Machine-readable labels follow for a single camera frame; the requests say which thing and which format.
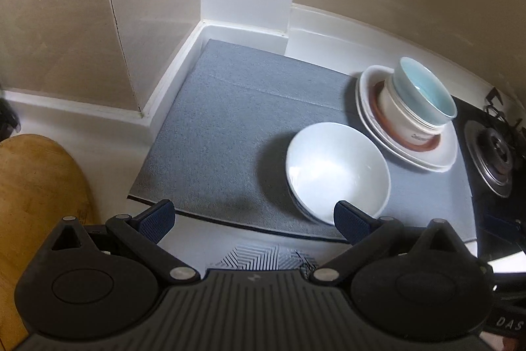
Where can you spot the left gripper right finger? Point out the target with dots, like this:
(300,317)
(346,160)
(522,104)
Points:
(370,238)

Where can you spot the wooden cutting board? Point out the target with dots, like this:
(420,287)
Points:
(40,184)

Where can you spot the far white floral plate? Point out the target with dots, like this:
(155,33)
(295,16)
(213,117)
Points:
(441,159)

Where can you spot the black pot support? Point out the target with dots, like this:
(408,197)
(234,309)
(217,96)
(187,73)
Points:
(504,109)

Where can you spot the black gas stove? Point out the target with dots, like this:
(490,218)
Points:
(494,156)

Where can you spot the grey drying mat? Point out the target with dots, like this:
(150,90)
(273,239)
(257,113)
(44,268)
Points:
(220,153)

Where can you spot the brown terracotta plate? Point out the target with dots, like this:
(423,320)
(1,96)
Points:
(377,117)

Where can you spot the white blue-rimmed bowl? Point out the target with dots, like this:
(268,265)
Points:
(328,162)

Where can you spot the cream bowls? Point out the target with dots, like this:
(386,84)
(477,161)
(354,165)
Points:
(400,121)

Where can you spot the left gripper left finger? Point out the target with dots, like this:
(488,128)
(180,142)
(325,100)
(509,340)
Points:
(140,236)

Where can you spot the turquoise glazed bowl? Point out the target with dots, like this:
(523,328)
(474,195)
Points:
(423,92)

